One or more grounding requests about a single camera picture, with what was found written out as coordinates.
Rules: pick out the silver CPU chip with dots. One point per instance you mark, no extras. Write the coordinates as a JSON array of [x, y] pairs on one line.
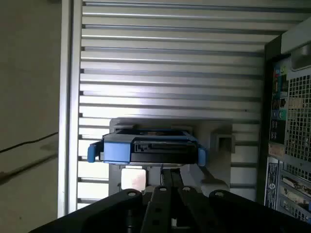
[[133, 178]]

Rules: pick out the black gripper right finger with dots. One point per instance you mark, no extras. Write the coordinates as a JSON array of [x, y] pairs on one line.
[[187, 208]]

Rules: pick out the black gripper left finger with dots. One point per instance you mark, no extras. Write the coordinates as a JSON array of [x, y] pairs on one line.
[[158, 208]]

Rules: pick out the hard disk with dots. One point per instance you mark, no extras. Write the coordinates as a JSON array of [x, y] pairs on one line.
[[116, 150]]

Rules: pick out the black open PC case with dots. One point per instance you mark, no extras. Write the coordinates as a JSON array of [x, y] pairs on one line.
[[298, 109]]

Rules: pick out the grey plastic parts rack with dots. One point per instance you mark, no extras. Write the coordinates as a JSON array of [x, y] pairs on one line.
[[218, 126]]

